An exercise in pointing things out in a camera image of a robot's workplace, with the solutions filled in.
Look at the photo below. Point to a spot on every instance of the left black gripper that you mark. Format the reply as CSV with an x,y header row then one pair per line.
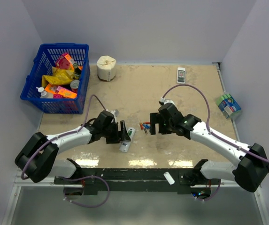
x,y
117,136

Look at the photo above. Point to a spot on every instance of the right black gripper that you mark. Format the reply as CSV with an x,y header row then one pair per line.
x,y
156,117

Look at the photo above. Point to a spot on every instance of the long white remote control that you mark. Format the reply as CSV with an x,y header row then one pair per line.
x,y
125,145

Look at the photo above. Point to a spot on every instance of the white battery cover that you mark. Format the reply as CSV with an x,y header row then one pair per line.
x,y
169,178

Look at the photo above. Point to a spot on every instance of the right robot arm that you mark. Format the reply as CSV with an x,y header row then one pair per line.
x,y
247,165

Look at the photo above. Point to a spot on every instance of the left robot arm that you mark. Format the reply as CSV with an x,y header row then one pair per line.
x,y
37,159

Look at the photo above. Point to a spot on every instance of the small white remote control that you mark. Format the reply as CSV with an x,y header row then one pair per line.
x,y
181,75

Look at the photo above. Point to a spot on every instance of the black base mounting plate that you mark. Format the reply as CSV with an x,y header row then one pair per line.
x,y
135,180

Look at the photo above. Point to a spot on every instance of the wrapped toilet paper roll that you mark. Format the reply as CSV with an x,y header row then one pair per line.
x,y
106,68

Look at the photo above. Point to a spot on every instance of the red tin can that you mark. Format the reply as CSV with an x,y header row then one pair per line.
x,y
74,85

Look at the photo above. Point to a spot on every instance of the green blue sponge pack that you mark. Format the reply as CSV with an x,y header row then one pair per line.
x,y
228,106

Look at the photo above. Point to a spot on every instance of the orange pink snack pack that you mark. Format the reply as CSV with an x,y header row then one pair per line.
x,y
59,90

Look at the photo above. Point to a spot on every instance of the yellow snack bag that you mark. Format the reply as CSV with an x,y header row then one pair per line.
x,y
59,77

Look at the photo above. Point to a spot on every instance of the white small bottle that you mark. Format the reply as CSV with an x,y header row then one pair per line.
x,y
42,92

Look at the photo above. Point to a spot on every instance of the pink snack box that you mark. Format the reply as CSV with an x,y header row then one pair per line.
x,y
65,61

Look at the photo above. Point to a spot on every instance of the blue plastic basket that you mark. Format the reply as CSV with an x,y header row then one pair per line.
x,y
45,59

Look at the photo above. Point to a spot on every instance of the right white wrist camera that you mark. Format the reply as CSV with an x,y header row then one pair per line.
x,y
166,102

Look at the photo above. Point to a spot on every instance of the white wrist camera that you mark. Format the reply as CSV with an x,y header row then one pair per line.
x,y
166,102
114,112

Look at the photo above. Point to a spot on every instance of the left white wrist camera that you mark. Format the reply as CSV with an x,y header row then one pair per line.
x,y
114,112

